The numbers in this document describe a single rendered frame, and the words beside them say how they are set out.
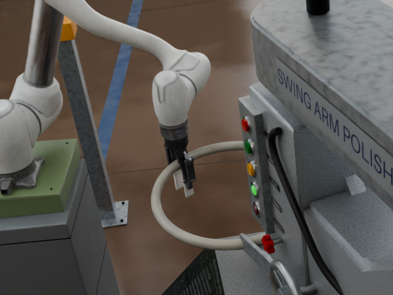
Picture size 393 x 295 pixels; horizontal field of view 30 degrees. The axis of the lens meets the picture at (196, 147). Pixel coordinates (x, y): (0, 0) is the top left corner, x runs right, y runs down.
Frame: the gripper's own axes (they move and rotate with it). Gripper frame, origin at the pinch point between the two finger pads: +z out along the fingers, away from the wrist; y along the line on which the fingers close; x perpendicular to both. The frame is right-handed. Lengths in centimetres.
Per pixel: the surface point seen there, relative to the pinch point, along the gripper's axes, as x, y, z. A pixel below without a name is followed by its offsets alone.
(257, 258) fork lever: -13, 53, -14
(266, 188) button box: -25, 75, -57
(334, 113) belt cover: -32, 101, -90
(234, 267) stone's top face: -12.7, 42.9, -2.5
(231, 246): -12.4, 42.0, -10.0
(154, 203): -18.4, 12.9, -10.6
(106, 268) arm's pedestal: -19, -37, 54
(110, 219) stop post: 14, -104, 92
